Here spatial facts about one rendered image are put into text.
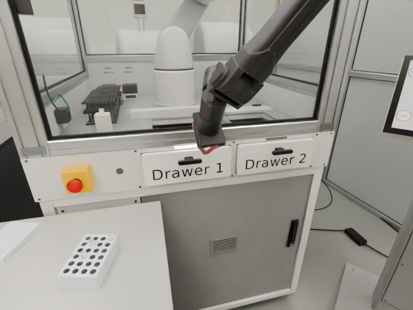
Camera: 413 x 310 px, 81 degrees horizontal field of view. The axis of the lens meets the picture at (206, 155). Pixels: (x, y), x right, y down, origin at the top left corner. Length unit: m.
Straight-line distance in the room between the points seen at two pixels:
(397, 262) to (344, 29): 1.00
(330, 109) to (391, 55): 1.27
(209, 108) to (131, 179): 0.41
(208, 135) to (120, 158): 0.31
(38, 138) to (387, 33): 2.12
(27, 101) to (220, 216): 0.71
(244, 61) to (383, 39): 1.84
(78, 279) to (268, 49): 0.58
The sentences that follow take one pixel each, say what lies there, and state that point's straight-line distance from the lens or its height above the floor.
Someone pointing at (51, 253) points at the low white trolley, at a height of 0.76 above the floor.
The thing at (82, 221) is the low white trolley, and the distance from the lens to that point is 0.83.
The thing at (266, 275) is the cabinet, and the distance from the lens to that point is 1.33.
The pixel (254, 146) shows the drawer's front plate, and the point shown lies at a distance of 0.83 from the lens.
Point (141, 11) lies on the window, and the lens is 0.74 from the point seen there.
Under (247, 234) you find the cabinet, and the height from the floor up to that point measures 0.51.
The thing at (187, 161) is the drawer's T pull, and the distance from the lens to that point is 0.74.
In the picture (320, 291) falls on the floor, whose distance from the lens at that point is 1.66.
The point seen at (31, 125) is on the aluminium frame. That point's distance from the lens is 0.80.
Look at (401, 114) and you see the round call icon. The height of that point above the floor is 1.02.
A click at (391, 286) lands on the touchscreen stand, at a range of 1.52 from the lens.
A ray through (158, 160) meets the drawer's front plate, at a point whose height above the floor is 0.91.
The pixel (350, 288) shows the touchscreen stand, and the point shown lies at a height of 0.03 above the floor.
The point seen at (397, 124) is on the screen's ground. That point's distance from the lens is 1.05.
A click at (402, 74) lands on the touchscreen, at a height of 1.14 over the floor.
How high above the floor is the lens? 1.24
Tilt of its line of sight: 25 degrees down
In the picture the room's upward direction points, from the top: straight up
